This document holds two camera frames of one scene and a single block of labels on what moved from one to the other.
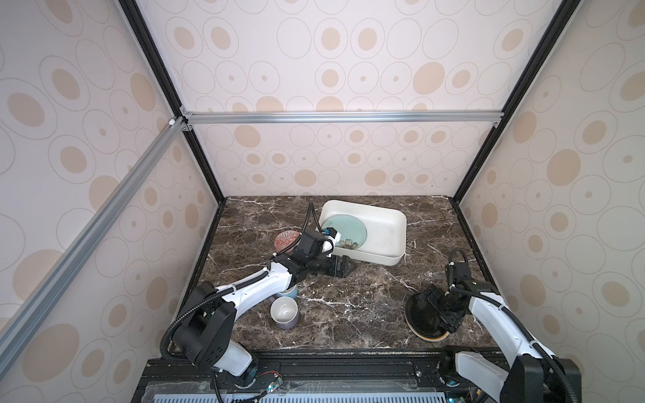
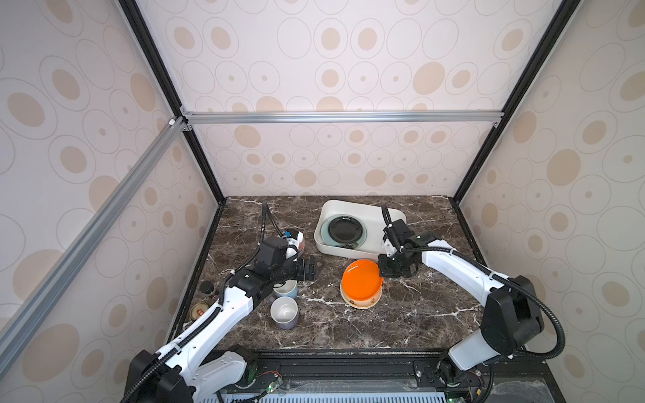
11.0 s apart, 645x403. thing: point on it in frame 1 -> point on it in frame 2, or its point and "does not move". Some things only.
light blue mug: (291, 291) does not move
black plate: (424, 319) -> (345, 229)
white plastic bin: (368, 233) does not move
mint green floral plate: (353, 233) does not move
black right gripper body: (444, 305) -> (393, 266)
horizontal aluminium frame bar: (343, 117) does not move
